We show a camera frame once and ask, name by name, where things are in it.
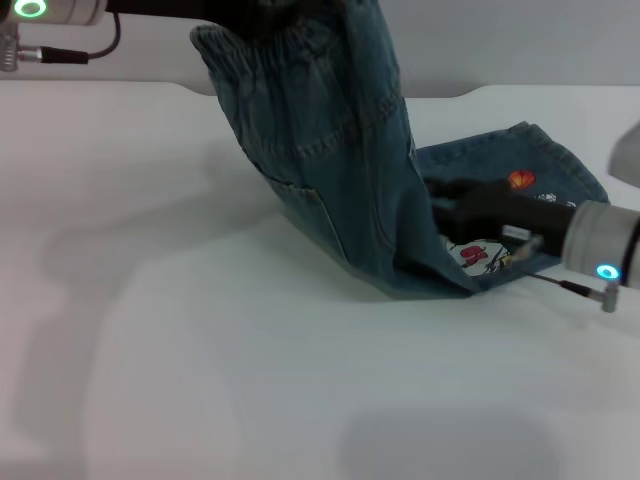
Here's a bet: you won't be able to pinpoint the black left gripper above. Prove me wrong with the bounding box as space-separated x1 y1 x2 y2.
105 0 261 14

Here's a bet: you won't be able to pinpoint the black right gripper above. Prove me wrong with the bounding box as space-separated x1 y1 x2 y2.
424 177 576 256

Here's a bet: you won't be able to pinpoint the blue denim shorts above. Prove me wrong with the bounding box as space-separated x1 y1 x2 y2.
189 0 611 302

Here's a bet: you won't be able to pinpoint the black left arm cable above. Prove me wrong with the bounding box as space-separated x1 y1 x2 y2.
0 12 122 72

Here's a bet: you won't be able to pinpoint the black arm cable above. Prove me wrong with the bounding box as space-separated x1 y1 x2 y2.
509 234 622 313
0 12 122 72

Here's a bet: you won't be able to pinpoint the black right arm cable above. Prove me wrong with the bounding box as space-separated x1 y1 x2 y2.
509 234 622 313

